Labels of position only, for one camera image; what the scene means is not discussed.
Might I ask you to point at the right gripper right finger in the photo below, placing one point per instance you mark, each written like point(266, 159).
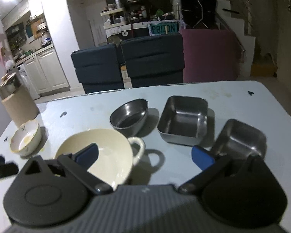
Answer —
point(212, 168)

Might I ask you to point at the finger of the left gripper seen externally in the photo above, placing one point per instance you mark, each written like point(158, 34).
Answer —
point(7, 169)

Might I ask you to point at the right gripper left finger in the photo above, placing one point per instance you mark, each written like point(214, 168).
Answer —
point(77, 164)

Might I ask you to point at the cream ceramic bowl with handles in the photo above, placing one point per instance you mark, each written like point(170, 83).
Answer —
point(117, 154)

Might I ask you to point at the large square steel container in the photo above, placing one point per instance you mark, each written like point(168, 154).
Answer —
point(184, 120)

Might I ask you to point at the round stainless steel bowl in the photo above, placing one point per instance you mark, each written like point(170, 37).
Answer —
point(129, 118)

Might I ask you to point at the small square steel container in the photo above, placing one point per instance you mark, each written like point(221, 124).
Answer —
point(239, 140)

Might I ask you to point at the small floral ceramic bowl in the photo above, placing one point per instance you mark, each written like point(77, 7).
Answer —
point(26, 139)

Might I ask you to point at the beige ribbed canister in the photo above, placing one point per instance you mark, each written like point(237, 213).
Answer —
point(17, 100)

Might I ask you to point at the white kitchen cabinets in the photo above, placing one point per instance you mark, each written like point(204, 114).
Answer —
point(42, 73)

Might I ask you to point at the left dark blue chair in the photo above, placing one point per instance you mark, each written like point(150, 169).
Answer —
point(98, 69)

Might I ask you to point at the dark blue chair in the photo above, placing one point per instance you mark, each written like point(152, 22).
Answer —
point(98, 69)
point(154, 60)

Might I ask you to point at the maroon armchair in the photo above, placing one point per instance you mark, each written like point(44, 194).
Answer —
point(210, 55)

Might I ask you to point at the right dark blue chair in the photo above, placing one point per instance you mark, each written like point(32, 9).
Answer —
point(154, 60)

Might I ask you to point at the teal poizon sign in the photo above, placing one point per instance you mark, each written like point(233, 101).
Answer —
point(162, 28)

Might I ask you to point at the cluttered white shelf unit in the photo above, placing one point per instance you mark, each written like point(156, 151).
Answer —
point(126, 19)

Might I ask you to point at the black jacket with white piping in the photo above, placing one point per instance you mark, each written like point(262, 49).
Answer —
point(199, 13)

